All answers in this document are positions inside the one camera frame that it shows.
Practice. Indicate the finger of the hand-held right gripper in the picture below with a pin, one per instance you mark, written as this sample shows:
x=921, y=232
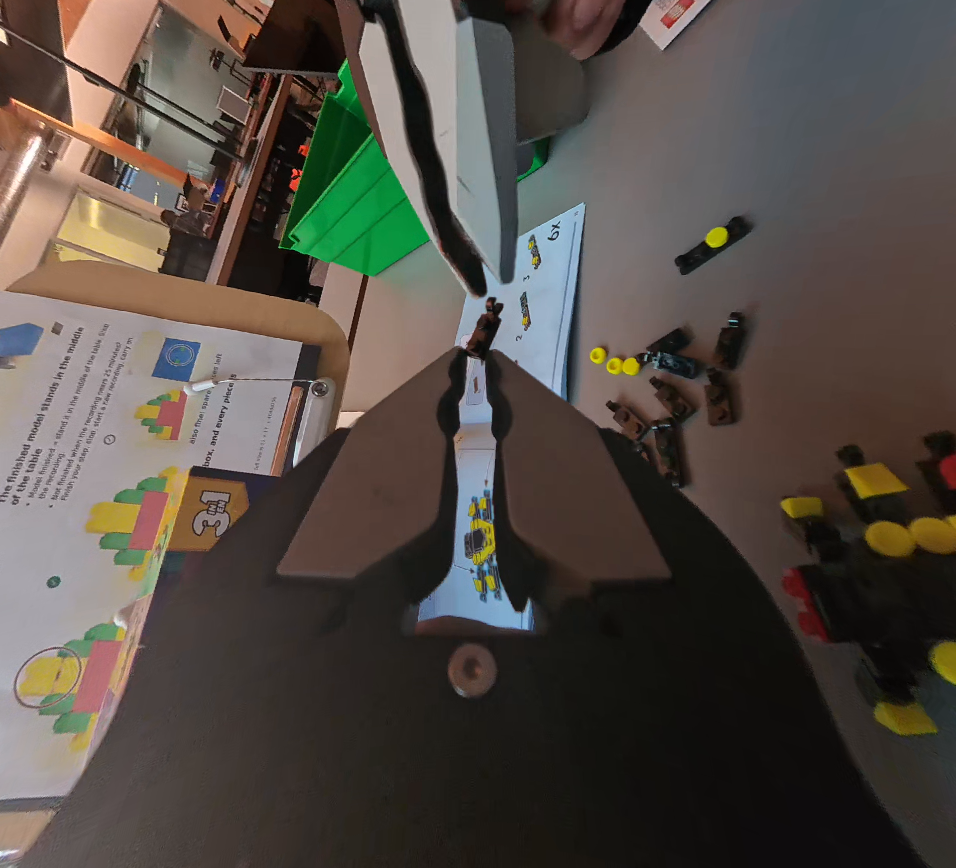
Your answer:
x=370, y=76
x=433, y=61

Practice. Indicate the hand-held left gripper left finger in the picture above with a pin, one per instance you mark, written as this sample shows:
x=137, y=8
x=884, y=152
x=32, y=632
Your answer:
x=373, y=502

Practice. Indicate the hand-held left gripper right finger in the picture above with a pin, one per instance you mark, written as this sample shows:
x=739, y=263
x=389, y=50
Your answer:
x=582, y=502

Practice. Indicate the black lego hinge plate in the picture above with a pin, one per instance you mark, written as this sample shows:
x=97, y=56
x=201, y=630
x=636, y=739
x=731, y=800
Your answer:
x=485, y=326

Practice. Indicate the black lego plate yellow stud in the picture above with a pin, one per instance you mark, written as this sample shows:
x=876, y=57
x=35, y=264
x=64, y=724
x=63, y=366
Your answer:
x=715, y=237

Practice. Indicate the pile of black lego plates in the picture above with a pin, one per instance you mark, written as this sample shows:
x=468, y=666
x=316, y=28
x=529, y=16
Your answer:
x=672, y=401

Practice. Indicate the open lego instruction booklet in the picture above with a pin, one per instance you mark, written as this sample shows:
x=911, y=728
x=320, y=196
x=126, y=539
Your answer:
x=549, y=300

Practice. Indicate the yellow black lego spider model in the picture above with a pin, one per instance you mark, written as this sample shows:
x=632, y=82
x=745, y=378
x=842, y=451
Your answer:
x=859, y=599

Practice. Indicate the green plastic bin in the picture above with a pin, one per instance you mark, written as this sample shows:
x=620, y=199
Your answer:
x=351, y=210

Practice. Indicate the printed task sheet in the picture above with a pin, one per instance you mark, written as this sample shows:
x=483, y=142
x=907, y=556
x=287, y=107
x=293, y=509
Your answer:
x=75, y=435

